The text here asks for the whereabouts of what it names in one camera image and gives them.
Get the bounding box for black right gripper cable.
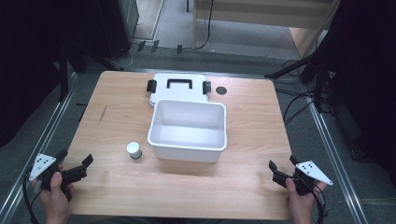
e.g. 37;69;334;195
311;185;328;224

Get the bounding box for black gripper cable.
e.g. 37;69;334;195
21;175;42;224
311;185;328;224

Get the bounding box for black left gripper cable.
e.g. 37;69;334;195
21;175;42;224

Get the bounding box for black hanging cable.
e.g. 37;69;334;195
186;0;216;51

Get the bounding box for black metal stand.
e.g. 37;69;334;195
57;43;70;103

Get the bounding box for white box lid black handle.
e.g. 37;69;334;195
146;73;212;108

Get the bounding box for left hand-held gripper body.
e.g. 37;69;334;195
28;152;89;202

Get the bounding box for person's right hand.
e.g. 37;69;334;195
285;177;328;224

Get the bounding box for black tripod stand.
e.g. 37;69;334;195
264;31;344;115

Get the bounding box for person's left hand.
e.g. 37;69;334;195
37;171;76;224

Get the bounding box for black cabinet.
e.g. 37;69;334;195
94;0;140;61

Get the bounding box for small white jar green label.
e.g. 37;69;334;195
126;141;143;161

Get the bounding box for white plastic storage box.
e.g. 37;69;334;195
147;99;228;163

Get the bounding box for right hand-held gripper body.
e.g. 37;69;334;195
272;160;333;197

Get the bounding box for dark curtain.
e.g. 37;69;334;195
323;0;396;188
0;0;104;148

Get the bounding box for black floor cables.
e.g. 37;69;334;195
275;88;317;126

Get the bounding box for metal floor rail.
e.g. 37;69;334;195
306;90;372;224
0;70;79;224

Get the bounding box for light wooden furniture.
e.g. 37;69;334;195
191;0;342;60

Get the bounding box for white floor cable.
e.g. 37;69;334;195
108;13;148;70

